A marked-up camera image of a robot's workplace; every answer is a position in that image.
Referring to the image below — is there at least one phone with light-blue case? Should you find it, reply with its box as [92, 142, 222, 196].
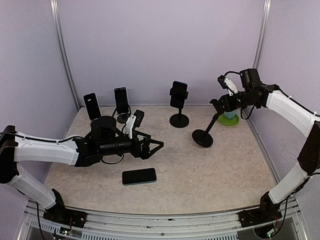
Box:
[114, 87, 129, 114]

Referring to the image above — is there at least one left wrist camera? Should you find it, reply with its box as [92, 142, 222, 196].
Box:
[124, 109, 145, 139]

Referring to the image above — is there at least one phone with lilac case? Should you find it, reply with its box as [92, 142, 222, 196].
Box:
[83, 92, 102, 121]

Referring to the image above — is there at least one left aluminium frame post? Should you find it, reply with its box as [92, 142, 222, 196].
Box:
[50, 0, 82, 111]

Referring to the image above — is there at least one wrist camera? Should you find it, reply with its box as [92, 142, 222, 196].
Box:
[217, 75, 239, 96]
[124, 109, 145, 139]

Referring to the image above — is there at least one right aluminium frame post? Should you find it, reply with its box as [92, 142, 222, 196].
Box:
[253, 0, 272, 69]

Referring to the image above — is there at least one phone with teal case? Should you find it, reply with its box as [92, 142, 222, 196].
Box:
[122, 168, 157, 186]

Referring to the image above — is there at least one aluminium frame post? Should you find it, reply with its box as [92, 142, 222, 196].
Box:
[253, 0, 272, 69]
[50, 0, 82, 111]

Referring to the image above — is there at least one phone with dark-blue case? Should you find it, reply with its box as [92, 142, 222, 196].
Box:
[169, 81, 188, 109]

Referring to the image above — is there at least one front aluminium rail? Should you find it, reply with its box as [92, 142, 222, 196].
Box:
[15, 197, 311, 240]

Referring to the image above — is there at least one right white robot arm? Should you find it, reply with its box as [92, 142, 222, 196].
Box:
[211, 68, 320, 222]

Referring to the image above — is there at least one green saucer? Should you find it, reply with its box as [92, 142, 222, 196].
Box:
[217, 114, 240, 127]

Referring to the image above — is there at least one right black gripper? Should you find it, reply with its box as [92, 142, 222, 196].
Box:
[215, 89, 259, 111]

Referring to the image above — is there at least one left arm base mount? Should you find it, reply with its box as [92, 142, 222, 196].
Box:
[43, 208, 87, 228]

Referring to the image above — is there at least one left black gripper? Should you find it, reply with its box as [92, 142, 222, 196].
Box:
[98, 129, 164, 160]

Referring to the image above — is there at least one white blue mug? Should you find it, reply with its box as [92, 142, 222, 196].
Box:
[223, 110, 237, 120]

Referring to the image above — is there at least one black clamp phone stand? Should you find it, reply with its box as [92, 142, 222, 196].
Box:
[168, 86, 190, 129]

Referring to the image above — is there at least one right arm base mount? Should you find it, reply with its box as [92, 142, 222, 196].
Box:
[238, 208, 282, 228]

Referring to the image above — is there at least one folding phone stand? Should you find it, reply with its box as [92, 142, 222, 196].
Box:
[116, 113, 131, 124]

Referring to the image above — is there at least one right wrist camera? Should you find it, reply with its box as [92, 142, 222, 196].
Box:
[217, 75, 239, 96]

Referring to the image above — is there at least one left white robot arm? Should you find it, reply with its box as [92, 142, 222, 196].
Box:
[0, 115, 164, 223]

